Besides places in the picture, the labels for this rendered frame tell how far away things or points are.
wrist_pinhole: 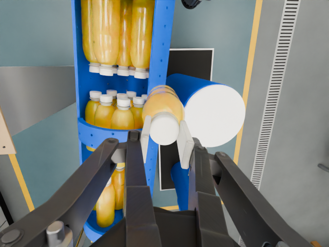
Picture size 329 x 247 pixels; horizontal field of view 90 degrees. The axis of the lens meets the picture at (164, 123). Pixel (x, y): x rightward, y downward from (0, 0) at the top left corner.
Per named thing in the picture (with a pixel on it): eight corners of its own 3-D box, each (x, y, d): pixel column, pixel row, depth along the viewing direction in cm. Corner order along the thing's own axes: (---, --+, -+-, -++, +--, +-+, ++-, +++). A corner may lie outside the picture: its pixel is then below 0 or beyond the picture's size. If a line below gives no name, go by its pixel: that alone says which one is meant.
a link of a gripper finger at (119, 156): (136, 167, 14) (101, 163, 14) (141, 142, 19) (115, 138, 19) (138, 152, 14) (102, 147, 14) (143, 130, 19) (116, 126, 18)
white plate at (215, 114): (196, 157, 75) (195, 155, 76) (252, 131, 74) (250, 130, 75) (172, 103, 66) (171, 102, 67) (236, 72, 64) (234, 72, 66)
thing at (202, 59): (158, 182, 204) (159, 190, 190) (154, 50, 153) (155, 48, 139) (199, 178, 209) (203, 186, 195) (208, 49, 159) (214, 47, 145)
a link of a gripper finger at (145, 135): (145, 164, 16) (137, 163, 16) (149, 135, 23) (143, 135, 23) (149, 136, 15) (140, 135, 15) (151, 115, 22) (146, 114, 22)
